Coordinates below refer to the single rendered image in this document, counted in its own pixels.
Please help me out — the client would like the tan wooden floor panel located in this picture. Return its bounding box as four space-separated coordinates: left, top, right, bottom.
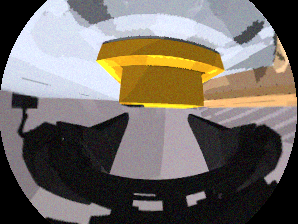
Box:
202 64 297 108

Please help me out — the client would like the awl with wooden handle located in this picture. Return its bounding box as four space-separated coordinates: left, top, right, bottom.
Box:
273 39 289 72

